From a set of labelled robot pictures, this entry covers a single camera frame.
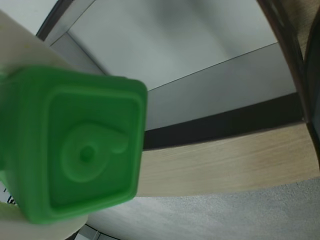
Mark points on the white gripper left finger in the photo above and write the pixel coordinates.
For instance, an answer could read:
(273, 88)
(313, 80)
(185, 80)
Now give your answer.
(22, 47)

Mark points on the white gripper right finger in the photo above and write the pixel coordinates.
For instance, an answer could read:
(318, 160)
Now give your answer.
(37, 231)

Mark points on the green toy cube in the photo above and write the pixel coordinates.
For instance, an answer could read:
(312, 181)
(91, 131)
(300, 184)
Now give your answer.
(82, 140)

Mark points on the black round object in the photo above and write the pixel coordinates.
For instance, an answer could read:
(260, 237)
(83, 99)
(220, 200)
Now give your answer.
(315, 95)

